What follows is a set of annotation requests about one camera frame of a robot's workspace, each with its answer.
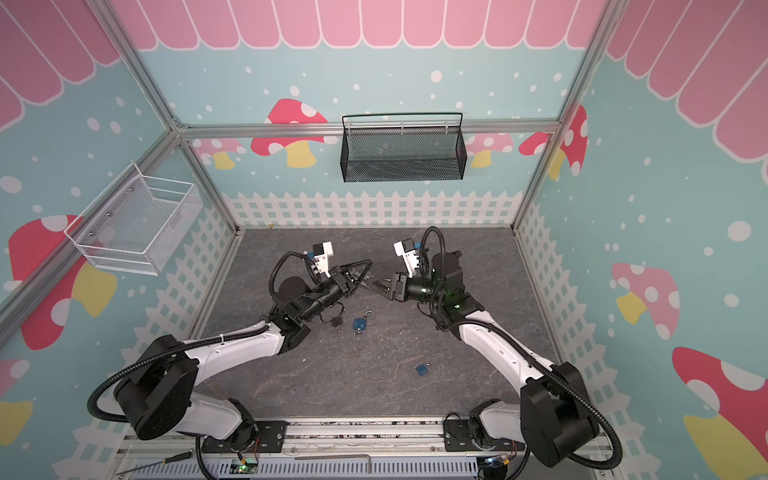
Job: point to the black wire mesh basket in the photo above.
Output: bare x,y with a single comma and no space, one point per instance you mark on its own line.
403,147

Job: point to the large blue padlock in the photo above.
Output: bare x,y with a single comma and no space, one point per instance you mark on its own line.
360,324

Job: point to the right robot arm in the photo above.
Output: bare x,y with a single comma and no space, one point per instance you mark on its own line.
554,417

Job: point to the black padlock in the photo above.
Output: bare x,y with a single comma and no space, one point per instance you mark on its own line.
338,320

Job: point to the screwdriver black handle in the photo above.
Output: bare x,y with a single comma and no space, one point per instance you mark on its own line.
172,459

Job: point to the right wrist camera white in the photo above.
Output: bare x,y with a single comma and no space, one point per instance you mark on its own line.
409,251

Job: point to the white wire mesh basket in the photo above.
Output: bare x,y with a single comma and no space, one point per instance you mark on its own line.
137,227

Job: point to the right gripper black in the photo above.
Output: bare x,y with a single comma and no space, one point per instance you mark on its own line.
398,286

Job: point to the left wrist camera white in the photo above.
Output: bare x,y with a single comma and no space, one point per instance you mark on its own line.
321,259

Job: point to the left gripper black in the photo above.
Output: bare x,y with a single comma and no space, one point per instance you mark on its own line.
343,271

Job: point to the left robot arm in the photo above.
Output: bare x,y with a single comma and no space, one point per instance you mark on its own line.
156,394

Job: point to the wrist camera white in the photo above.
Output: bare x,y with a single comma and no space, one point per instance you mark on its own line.
321,259
409,251

